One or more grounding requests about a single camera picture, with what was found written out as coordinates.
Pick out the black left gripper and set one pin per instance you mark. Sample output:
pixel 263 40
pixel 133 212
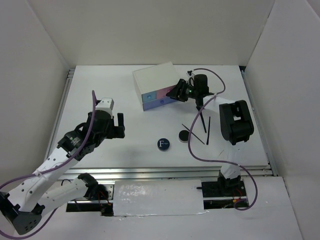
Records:
pixel 117 131

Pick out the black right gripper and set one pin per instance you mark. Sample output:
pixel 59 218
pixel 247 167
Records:
pixel 177 93

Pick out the pink drawer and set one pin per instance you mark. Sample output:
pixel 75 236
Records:
pixel 161 93

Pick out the white mini drawer cabinet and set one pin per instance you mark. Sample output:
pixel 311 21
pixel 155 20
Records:
pixel 154 78

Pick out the light blue small drawer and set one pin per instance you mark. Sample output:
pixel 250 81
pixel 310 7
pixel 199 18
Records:
pixel 149 96

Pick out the purple-blue bottom drawer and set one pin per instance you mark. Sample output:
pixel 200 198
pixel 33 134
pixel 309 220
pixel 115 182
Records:
pixel 157 103

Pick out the black round powder jar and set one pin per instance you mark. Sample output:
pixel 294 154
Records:
pixel 183 136

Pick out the navy round compact with F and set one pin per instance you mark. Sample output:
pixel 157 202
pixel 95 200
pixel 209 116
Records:
pixel 163 144

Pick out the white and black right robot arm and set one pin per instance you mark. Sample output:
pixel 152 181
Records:
pixel 235 123

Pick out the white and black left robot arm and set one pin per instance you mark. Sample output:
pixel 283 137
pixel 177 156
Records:
pixel 25 205

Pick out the black fluffy makeup brush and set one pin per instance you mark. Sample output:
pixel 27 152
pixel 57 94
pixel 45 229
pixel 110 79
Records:
pixel 203 122

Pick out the thin black eyeliner brush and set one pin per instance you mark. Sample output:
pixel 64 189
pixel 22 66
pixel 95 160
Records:
pixel 192 133

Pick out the white glossy cover sheet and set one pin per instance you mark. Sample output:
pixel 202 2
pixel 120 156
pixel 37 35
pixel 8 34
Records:
pixel 157 198

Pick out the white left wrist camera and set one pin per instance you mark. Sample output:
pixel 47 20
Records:
pixel 106 105

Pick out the aluminium front rail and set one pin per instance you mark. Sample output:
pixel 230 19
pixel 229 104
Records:
pixel 167 173

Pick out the aluminium rail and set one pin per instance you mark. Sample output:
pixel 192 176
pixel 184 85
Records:
pixel 51 143
pixel 265 145
pixel 167 173

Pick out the aluminium left side rail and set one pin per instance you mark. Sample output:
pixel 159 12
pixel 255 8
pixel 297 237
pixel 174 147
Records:
pixel 51 143

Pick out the aluminium right side rail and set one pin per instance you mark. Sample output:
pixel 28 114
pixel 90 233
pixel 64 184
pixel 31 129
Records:
pixel 265 145

